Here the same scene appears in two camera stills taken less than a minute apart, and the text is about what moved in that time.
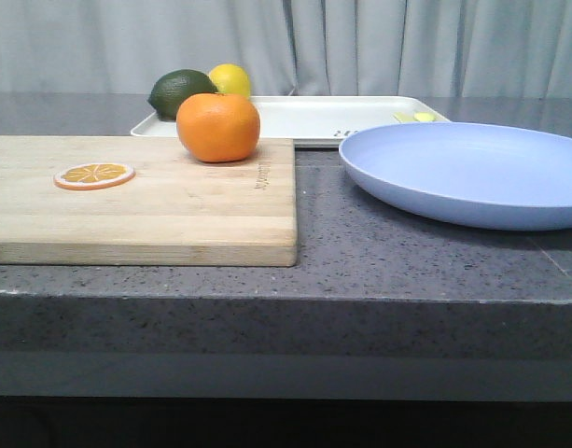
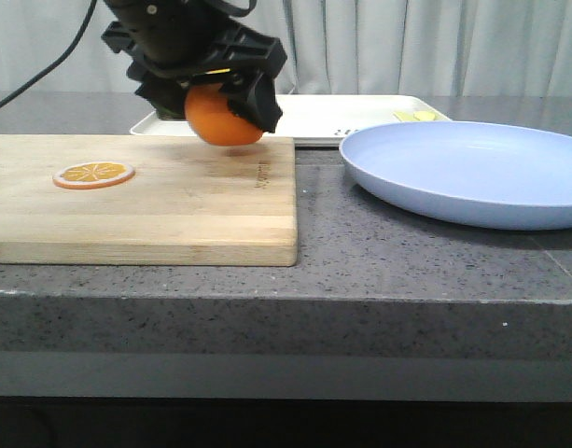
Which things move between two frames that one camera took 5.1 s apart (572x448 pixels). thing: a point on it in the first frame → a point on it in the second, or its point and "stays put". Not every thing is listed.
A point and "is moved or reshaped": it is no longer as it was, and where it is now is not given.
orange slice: (94, 176) stays put
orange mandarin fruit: (217, 127) is moved or reshaped
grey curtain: (321, 48) stays put
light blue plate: (496, 175) stays put
